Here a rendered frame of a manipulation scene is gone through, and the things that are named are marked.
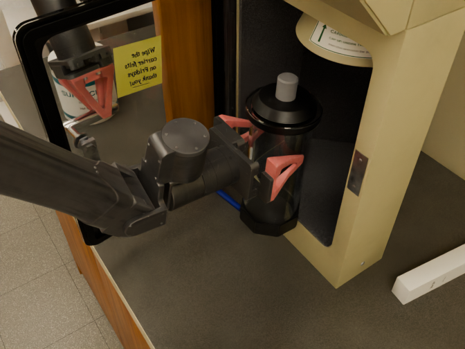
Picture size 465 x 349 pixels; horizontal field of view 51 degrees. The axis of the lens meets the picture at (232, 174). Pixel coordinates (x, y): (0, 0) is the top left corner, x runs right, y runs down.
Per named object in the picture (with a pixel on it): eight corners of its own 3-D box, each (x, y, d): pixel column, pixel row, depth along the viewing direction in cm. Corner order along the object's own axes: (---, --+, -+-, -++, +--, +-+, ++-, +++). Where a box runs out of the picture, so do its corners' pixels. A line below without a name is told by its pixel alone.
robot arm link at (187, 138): (98, 188, 63) (124, 239, 59) (95, 128, 55) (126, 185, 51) (179, 160, 69) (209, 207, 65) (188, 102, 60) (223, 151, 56)
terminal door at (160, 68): (225, 167, 95) (223, -41, 67) (86, 250, 81) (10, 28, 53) (223, 165, 95) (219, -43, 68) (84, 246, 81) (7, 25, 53)
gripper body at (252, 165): (219, 122, 69) (174, 138, 66) (263, 162, 63) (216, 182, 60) (217, 157, 74) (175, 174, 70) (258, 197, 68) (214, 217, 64)
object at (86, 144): (104, 170, 71) (96, 140, 67) (90, 177, 70) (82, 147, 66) (97, 163, 72) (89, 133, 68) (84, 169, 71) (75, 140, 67)
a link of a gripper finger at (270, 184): (284, 122, 70) (231, 142, 66) (317, 148, 66) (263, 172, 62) (278, 157, 75) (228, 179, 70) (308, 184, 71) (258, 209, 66)
